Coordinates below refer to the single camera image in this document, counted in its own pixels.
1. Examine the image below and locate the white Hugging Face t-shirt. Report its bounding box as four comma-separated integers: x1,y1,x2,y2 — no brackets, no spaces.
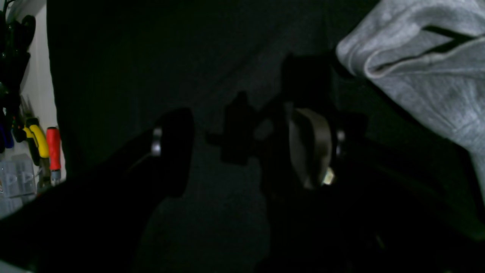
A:
336,0,485,190

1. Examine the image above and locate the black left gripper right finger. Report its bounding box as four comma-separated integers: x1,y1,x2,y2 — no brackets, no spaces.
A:
261,108,484,273

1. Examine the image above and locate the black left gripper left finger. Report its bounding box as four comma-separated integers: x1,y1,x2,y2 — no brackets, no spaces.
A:
0,108,195,273

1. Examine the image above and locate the yellow handled tool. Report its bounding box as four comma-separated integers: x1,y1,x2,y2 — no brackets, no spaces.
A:
24,116,52,190

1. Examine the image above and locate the red handled tool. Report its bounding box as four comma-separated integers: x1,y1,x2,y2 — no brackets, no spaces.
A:
46,127,62,185

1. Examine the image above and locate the black table cloth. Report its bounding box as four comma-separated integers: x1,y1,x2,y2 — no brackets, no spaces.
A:
45,0,485,273

